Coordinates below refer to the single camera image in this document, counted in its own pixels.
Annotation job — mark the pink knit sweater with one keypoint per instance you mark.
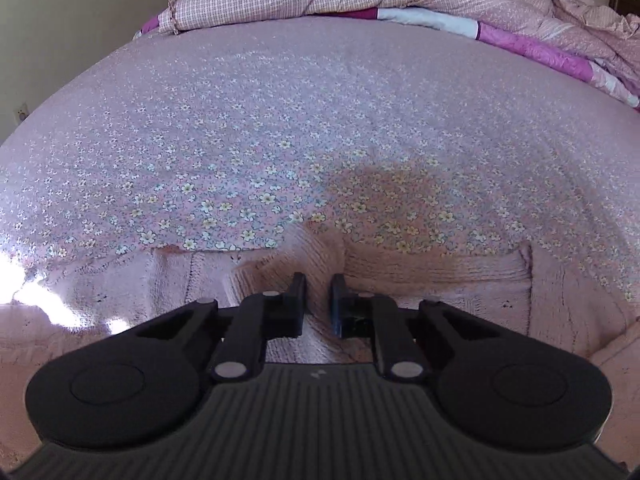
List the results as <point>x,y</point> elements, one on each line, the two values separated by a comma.
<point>450,280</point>

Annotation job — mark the dark wooden furniture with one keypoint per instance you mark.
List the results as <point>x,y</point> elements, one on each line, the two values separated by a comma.
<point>625,0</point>

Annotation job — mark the white wall socket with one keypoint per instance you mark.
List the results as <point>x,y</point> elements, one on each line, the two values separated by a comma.
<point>20,112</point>

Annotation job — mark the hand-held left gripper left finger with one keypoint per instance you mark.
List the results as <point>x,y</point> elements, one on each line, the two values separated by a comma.
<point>299,305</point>

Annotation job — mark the purple white patchwork blanket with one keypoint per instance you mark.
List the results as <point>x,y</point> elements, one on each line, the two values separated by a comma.
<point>530,45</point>

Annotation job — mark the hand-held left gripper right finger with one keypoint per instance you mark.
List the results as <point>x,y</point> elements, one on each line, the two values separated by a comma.
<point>337,306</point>

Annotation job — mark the floral pink bed sheet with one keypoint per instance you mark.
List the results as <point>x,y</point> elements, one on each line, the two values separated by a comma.
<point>300,110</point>

